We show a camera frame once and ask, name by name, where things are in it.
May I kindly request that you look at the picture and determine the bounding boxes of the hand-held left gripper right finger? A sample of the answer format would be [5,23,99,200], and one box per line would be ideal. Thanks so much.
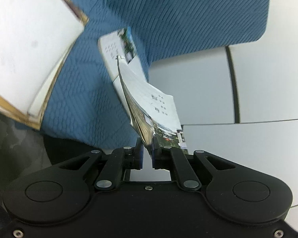
[151,138,237,192]

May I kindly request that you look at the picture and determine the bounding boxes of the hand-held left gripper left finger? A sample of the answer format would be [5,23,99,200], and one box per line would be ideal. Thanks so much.
[58,138,144,192]

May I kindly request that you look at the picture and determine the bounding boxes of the brown landscape book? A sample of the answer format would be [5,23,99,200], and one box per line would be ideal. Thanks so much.
[0,0,90,131]

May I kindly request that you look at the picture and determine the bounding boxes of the plain white booklet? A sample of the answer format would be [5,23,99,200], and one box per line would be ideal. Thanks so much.
[0,0,84,116]

